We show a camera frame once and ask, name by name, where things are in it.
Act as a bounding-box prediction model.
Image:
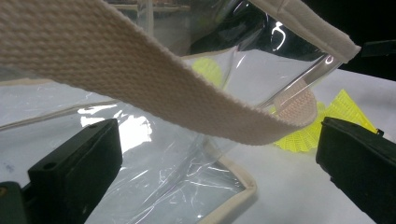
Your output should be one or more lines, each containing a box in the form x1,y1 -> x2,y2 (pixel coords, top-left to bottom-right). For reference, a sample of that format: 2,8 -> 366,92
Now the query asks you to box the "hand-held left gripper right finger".
316,116 -> 396,224

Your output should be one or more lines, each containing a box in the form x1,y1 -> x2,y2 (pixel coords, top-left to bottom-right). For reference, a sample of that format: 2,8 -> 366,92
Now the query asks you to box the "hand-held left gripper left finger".
21,118 -> 123,224

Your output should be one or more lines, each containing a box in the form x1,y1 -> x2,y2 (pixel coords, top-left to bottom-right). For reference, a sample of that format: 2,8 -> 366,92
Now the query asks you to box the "clear plastic tote bag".
0,0 -> 362,224

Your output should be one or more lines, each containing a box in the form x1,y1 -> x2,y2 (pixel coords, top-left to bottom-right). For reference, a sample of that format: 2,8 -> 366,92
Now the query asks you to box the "white table cover sheet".
199,68 -> 396,224

